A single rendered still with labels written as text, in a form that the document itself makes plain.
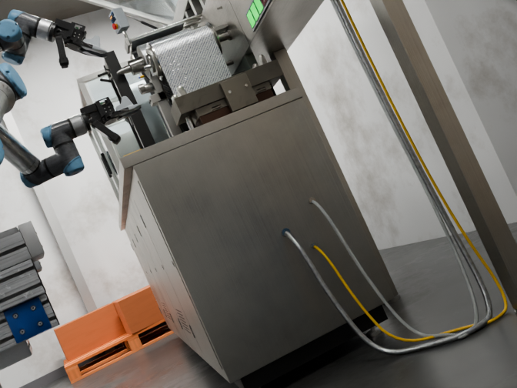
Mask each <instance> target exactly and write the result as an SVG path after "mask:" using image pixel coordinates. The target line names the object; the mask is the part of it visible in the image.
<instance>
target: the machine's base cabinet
mask: <svg viewBox="0 0 517 388"><path fill-rule="evenodd" d="M311 197H314V198H315V201H316V202H317V203H318V204H319V205H320V206H321V207H322V208H323V209H324V210H325V211H326V212H327V214H328V215H329V217H330V218H331V220H332V221H333V222H334V224H335V226H336V227H337V229H338V230H339V232H340V233H341V235H342V237H343V238H344V240H345V241H346V243H347V244H348V246H349V248H350V250H351V251H352V252H353V254H354V256H355V258H356V259H357V260H358V261H359V263H360V265H361V266H362V268H363V269H364V270H365V272H366V273H367V275H368V276H369V278H370V280H371V281H372V282H373V283H374V285H375V286H376V288H377V289H378V290H379V292H380V293H381V294H382V295H383V297H384V298H385V300H386V301H387V302H388V301H389V300H391V299H394V298H395V297H394V295H393V293H392V290H391V288H390V286H389V284H388V282H387V279H386V278H385V275H384V273H383V271H382V268H381V266H380V265H379V261H378V260H377V258H376V256H375V254H374V251H373V249H372V247H371V245H370V243H369V240H368V238H367V236H366V234H365V231H364V229H363V228H362V225H361V223H360V221H359V218H358V216H357V215H356V212H355V210H354V208H353V206H352V203H351V201H350V199H349V197H348V194H347V192H346V191H345V188H344V186H343V184H342V181H341V179H340V178H339V174H338V173H337V171H336V169H335V166H334V164H333V162H332V160H331V158H330V155H329V153H328V151H327V149H326V147H325V144H324V142H323V141H322V137H321V136H320V134H319V131H318V130H317V127H316V125H315V123H314V121H313V119H312V116H311V114H310V112H309V110H308V107H307V105H306V104H305V101H304V99H303V97H301V98H300V99H296V100H294V101H292V102H289V103H286V104H284V105H281V106H279V107H277V108H275V109H272V110H269V111H267V112H264V113H262V114H260V115H257V116H255V117H252V118H250V119H247V120H245V121H243V122H240V123H238V124H235V125H232V126H230V127H228V128H226V129H223V130H221V131H218V132H215V133H213V134H211V135H207V136H206V137H203V138H201V139H198V140H196V141H194V142H190V143H189V144H186V145H183V146H181V147H178V148H177V149H173V150H172V151H169V152H166V153H164V154H161V155H160V156H156V157H155V158H152V159H149V160H147V161H144V162H141V163H139V164H137V165H135V166H133V170H132V181H131V188H130V193H129V200H128V212H127V217H126V224H125V231H126V233H127V236H128V238H129V241H130V243H131V246H132V249H133V251H135V254H136V256H137V258H138V261H139V263H140V265H141V267H142V270H143V272H144V274H145V277H146V279H147V280H148V284H149V285H150V287H151V290H152V292H153V294H154V297H155V299H156V301H157V304H158V307H159V309H160V312H161V313H162V315H163V317H164V319H165V321H166V323H167V325H168V327H169V329H171V330H172V331H173V332H174V333H175V334H176V335H177V336H178V337H180V338H181V339H182V340H183V341H184V342H185V343H186V344H187V345H189V346H190V347H191V348H192V349H193V350H194V351H195V352H196V353H197V354H198V355H200V357H201V358H203V360H205V361H206V362H207V363H208V364H209V365H210V366H211V367H212V368H214V369H215V370H216V371H217V372H218V373H219V374H220V375H221V376H223V377H224V378H225V379H226V380H227V381H228V382H229V383H235V384H236V385H237V386H238V387H240V388H261V386H264V385H265V384H267V383H269V382H271V381H273V380H275V379H276V378H278V377H280V376H282V375H284V374H286V373H287V372H289V371H291V370H293V369H295V368H297V367H299V366H301V365H302V364H304V363H307V362H308V361H310V360H312V359H314V358H316V357H317V356H320V355H322V354H323V353H325V352H327V351H329V350H331V349H333V348H335V347H336V346H338V345H340V344H342V343H344V342H346V341H347V340H350V339H351V338H353V337H355V336H357V334H356V333H355V332H354V331H353V329H352V328H351V327H350V325H349V324H347V322H346V321H345V320H344V318H343V317H342V315H341V314H340V313H339V311H338V310H337V309H336V308H335V306H334V305H333V303H332V301H331V300H330V299H329V297H328V296H327V295H326V293H325V291H324V290H323V288H322V287H321V285H320V284H319V282H318V280H317V279H316V278H315V276H314V274H313V273H312V271H311V270H310V268H309V266H308V264H307V262H306V261H305V260H304V258H303V257H302V255H301V253H300V252H299V251H298V249H297V248H296V247H295V245H294V244H293V242H292V241H291V240H290V239H289V238H288V237H284V236H282V234H281V231H282V230H283V229H285V228H287V229H289V230H290V233H291V234H292V235H293V236H294V237H295V238H296V239H297V240H298V242H299V243H300V245H301V246H302V248H303V249H304V250H305V252H306V253H307V255H308V256H309V258H310V260H311V261H312V263H313V264H314V266H315V268H316V269H317V271H318V272H319V274H320V276H321V277H322V279H323V280H324V282H325V284H326V285H327V287H328V288H329V289H330V291H331V292H332V294H333V296H334V297H335V298H336V299H337V301H338V302H339V304H340V305H341V307H342V308H343V309H344V310H345V312H346V313H347V314H348V316H349V317H350V319H351V320H352V321H353V323H354V324H355V325H356V326H357V327H358V328H359V329H360V330H361V332H362V333H363V332H365V331H366V330H368V329H370V330H369V331H368V332H367V333H366V336H367V337H368V338H372V337H374V336H377V335H379V334H380V333H382V331H381V330H380V329H379V328H378V327H376V328H375V327H374V326H376V325H375V324H374V323H373V322H372V321H371V320H370V319H369V317H368V316H367V315H366V314H365V312H364V311H363V310H362V308H361V307H360V306H359V304H358V303H357V302H356V301H355V300H354V298H353V297H352V295H351V294H350V293H349V291H348V290H347V289H346V288H345V286H344V284H343V283H342V281H341V280H340V278H339V277H338V275H337V274H336V272H335V270H334V269H333V268H332V267H331V265H330V264H329V262H328V261H327V260H326V258H325V257H324V256H323V255H322V254H321V253H320V252H319V251H318V250H317V249H312V248H311V246H310V245H311V244H312V243H316V244H317V247H319V248H320V250H322V251H323V252H324V254H326V255H327V257H328V258H329V259H330V260H331V262H332V263H333V265H334V266H335V268H336V269H337V270H338V271H339V273H340V275H341V276H342V278H343V279H344V280H345V282H346V284H347V285H348V287H349V288H350V290H351V291H352V292H353V293H354V295H355V296H356V298H357V299H358V300H359V302H360V303H361V304H362V305H363V306H364V308H365V309H366V310H367V311H368V313H369V314H370V315H371V316H372V318H373V319H374V320H375V321H376V322H377V323H378V324H380V323H382V322H383V321H385V320H387V319H388V317H387V316H386V313H385V310H384V309H383V307H382V304H383V301H382V300H381V299H380V297H379V296H378V294H377V293H376V292H375V290H374V289H373V288H372V287H371V285H370V284H369V282H368V280H367V279H366V278H365V277H364V275H363V274H362V272H361V270H360V269H359V268H358V267H357V265H356V264H355V262H354V260H353V258H352V257H351V256H350V254H349V252H348V251H347V249H346V248H345V246H344V245H343V243H342V241H341V240H340V238H339V236H338V235H337V233H336V231H335V230H334V229H333V227H332V225H331V224H330V222H329V221H328V220H327V219H326V217H325V215H324V214H323V213H322V211H321V210H320V209H319V208H318V207H317V206H316V205H315V204H309V198H311Z"/></svg>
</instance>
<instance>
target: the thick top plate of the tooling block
mask: <svg viewBox="0 0 517 388"><path fill-rule="evenodd" d="M243 73H246V75H247V77H248V80H249V81H250V83H251V86H252V87H254V86H257V85H260V84H262V83H264V82H267V81H269V83H270V84H272V86H273V87H274V86H275V84H276V83H277V82H278V81H279V79H280V78H281V77H282V76H283V75H284V73H283V71H282V69H281V67H280V64H279V62H278V60H277V59H276V60H273V61H271V62H267V63H265V64H263V65H260V66H257V67H255V68H253V69H249V70H247V71H245V72H242V73H239V74H237V75H234V76H232V77H229V78H227V79H223V80H222V81H219V82H216V83H213V84H211V85H207V86H206V87H203V88H201V89H197V90H195V91H193V92H190V93H187V94H185V95H182V96H179V97H177V98H175V99H174V101H173V103H172V107H171V111H170V112H171V114H172V116H173V119H174V120H175V123H176V125H181V124H182V123H185V122H186V120H185V118H186V117H187V116H191V117H192V116H193V115H194V112H195V110H196V109H199V108H201V107H203V106H206V105H209V104H211V103H213V102H217V101H218V100H221V99H224V98H225V97H224V95H223V92H222V90H221V88H220V86H219V83H220V82H224V81H225V80H228V79H231V78H233V77H236V76H238V75H241V74H243Z"/></svg>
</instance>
